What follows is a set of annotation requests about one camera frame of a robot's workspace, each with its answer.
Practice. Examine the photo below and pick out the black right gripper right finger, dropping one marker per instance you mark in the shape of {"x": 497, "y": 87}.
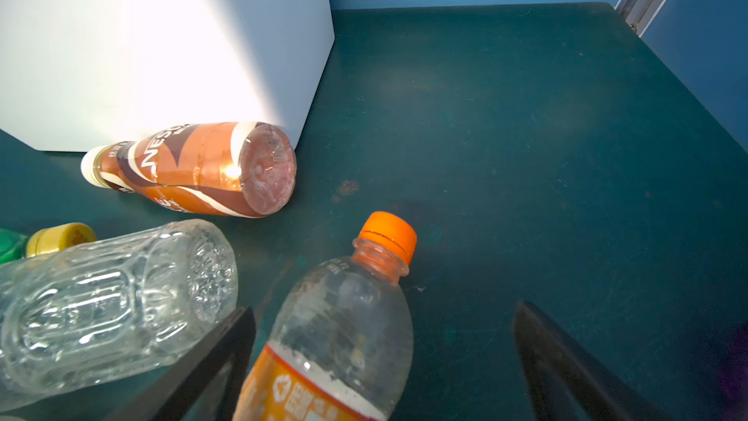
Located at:
{"x": 560, "y": 374}

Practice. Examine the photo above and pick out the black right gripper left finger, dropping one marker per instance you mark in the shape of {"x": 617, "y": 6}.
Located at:
{"x": 213, "y": 369}

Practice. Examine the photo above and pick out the orange cap orange label bottle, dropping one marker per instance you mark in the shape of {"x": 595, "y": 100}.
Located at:
{"x": 341, "y": 347}

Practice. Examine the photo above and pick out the brown Nescafe bottle near bin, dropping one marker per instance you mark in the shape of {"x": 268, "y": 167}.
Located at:
{"x": 241, "y": 169}

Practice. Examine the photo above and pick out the white waste bin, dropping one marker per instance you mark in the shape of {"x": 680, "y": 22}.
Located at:
{"x": 76, "y": 74}

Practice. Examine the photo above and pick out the clear ribbed plastic bottle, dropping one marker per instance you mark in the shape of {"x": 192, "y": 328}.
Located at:
{"x": 111, "y": 309}

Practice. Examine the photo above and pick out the green plastic bottle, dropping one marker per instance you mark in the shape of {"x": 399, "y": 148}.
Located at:
{"x": 16, "y": 246}

